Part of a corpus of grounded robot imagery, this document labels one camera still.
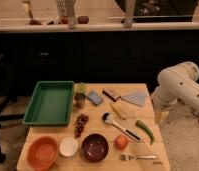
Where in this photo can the green plastic tray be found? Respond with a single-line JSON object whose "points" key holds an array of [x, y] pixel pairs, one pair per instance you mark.
{"points": [[50, 104]]}

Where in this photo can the green chili pepper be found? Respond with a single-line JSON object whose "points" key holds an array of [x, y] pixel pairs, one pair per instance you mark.
{"points": [[145, 128]]}

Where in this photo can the orange bowl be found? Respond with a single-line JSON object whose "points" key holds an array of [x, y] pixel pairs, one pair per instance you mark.
{"points": [[42, 153]]}

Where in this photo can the bunch of dark grapes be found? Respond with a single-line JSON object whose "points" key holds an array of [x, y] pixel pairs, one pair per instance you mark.
{"points": [[81, 120]]}

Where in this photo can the white black dish brush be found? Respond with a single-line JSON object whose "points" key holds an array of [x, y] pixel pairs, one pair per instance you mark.
{"points": [[108, 118]]}

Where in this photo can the small white bowl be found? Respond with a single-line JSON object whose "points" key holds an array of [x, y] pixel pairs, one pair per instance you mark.
{"points": [[68, 147]]}

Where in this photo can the blue sponge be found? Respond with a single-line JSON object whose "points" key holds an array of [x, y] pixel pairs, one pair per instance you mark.
{"points": [[94, 98]]}

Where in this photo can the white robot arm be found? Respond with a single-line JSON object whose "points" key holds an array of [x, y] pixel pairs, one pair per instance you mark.
{"points": [[178, 82]]}

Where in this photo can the black cabinet counter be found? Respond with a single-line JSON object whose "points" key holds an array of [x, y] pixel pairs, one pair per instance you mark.
{"points": [[93, 57]]}

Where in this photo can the brown black block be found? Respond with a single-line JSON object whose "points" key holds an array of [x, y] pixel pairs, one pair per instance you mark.
{"points": [[111, 94]]}

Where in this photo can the black office chair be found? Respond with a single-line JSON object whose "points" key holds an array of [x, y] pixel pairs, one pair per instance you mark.
{"points": [[1, 110]]}

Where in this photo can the grey folded cloth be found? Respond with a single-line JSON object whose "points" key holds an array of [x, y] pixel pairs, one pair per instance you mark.
{"points": [[136, 98]]}

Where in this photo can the silver fork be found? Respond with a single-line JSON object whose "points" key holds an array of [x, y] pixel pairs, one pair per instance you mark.
{"points": [[125, 157]]}

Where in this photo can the purple bowl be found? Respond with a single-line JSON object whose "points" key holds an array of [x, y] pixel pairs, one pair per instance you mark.
{"points": [[94, 148]]}

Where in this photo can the orange tomato toy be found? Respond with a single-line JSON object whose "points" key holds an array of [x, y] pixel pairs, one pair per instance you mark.
{"points": [[121, 142]]}

